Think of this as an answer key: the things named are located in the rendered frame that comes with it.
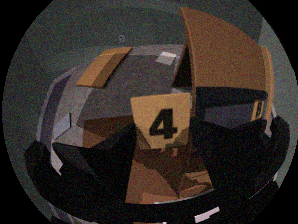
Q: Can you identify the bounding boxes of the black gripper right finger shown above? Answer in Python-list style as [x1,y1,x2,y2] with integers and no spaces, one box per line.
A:
[189,117,267,190]

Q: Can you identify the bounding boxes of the tan tile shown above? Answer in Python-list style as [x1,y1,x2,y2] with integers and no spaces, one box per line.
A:
[130,92,190,149]
[250,99,265,121]

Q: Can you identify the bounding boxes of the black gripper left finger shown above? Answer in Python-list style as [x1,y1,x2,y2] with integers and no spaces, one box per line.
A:
[52,123,137,202]

